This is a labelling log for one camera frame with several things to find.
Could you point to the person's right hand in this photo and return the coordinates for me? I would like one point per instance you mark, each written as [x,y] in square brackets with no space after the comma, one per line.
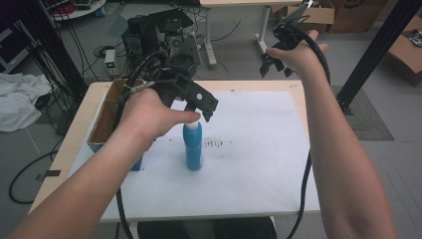
[305,56]

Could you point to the round white table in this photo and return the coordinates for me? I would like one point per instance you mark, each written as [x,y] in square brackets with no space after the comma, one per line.
[78,8]

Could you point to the open cardboard box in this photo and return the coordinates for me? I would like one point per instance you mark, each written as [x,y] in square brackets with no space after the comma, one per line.
[106,116]

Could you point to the white desk with metal legs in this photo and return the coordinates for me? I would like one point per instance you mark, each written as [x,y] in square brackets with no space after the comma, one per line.
[209,36]

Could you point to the large brown cardboard box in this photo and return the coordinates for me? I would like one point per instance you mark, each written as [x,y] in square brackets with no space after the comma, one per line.
[406,56]

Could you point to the black tape strip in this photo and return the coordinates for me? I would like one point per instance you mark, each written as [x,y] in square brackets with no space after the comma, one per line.
[49,174]

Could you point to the grey floor mat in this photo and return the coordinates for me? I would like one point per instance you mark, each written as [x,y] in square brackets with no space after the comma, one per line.
[368,116]

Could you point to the white power supply unit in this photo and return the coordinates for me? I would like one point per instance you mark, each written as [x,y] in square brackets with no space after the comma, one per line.
[111,61]

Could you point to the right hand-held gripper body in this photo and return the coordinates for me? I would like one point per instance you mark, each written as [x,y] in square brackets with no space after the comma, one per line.
[287,33]

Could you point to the black metal stand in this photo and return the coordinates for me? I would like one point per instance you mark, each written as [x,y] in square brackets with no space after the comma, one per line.
[375,49]

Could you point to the white paper sheet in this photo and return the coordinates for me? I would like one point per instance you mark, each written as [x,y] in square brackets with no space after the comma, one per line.
[249,166]

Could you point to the white crumpled cloth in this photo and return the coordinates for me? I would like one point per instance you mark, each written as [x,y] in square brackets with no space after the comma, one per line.
[18,99]

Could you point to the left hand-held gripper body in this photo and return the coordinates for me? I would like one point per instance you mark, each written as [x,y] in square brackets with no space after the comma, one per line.
[195,93]

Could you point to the blue bottle with white cap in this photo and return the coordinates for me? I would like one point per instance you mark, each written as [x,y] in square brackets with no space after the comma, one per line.
[193,149]

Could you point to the person's left hand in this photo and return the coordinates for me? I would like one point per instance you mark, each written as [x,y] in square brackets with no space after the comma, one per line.
[146,113]

